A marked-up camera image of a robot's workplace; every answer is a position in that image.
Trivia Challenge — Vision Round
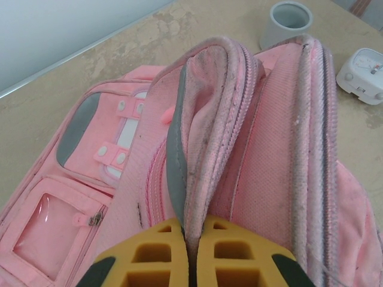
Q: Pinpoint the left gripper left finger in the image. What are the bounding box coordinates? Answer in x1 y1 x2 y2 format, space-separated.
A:
76 216 190 287

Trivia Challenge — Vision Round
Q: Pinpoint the pink backpack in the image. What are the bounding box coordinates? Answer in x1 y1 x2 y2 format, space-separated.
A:
0 34 383 287

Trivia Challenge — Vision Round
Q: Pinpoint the grey cup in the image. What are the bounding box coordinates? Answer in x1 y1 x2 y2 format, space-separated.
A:
259 0 315 51

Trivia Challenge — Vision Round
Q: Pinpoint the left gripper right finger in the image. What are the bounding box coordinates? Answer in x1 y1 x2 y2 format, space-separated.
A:
190 215 311 287

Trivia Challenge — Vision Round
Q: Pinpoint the white alarm clock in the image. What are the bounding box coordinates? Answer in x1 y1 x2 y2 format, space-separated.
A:
335 47 383 106

